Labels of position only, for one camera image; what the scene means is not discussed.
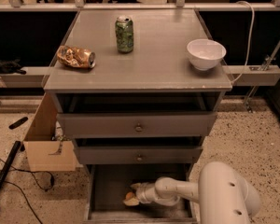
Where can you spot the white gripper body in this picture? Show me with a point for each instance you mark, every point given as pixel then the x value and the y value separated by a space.
pixel 142 192

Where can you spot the orange fruit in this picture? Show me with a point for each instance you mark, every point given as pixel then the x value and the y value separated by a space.
pixel 129 195

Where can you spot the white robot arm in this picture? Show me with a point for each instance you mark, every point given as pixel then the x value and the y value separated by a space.
pixel 224 196

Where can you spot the grey bottom drawer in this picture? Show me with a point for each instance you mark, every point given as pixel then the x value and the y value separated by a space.
pixel 110 183

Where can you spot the grey drawer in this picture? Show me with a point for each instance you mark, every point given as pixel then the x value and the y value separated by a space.
pixel 136 125
pixel 110 183
pixel 137 155

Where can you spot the grey middle drawer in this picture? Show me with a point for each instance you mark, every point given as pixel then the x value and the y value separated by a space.
pixel 137 155

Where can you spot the grey top drawer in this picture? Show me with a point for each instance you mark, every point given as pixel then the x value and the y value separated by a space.
pixel 136 125

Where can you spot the grey drawer cabinet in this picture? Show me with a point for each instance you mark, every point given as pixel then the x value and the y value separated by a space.
pixel 155 78

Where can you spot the cardboard box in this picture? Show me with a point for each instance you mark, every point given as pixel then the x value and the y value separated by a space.
pixel 46 147

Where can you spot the small black floor object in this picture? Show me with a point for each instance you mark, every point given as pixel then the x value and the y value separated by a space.
pixel 17 123

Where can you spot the black pole on floor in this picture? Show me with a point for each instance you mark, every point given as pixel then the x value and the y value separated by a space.
pixel 8 162

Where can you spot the crushed gold can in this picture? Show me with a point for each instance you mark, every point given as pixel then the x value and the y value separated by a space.
pixel 76 57

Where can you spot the white bowl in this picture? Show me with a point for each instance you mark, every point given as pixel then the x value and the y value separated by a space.
pixel 205 54

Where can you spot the green soda can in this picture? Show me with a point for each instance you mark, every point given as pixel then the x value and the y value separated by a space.
pixel 124 34

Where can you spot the black bag on shelf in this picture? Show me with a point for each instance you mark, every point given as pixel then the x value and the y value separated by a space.
pixel 11 67

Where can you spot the metal railing frame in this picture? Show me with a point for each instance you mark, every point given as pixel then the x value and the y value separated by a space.
pixel 32 5

